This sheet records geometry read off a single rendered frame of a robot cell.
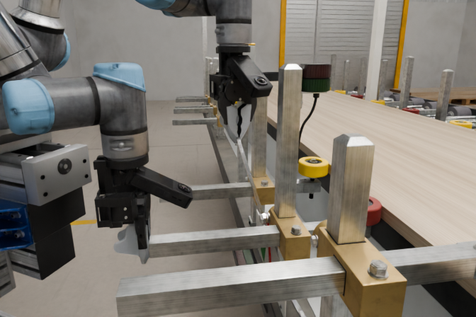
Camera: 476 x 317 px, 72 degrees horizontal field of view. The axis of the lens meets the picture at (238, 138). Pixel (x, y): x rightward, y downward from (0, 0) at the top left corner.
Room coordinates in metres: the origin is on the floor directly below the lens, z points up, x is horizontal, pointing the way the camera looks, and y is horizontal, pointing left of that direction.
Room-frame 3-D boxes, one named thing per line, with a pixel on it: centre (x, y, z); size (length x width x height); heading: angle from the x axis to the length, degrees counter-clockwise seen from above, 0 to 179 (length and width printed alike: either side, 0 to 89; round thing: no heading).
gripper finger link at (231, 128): (0.72, 0.03, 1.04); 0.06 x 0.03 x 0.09; 29
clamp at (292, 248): (0.60, -0.10, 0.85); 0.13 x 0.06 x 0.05; 9
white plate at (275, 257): (0.65, -0.07, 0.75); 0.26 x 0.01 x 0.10; 9
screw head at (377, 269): (0.30, -0.15, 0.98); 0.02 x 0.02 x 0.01
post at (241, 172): (1.12, -0.02, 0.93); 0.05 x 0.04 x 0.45; 9
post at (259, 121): (0.87, -0.06, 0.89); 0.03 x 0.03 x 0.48; 9
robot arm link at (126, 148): (0.53, 0.19, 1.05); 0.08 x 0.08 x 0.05
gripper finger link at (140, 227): (0.51, 0.17, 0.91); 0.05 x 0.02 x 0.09; 9
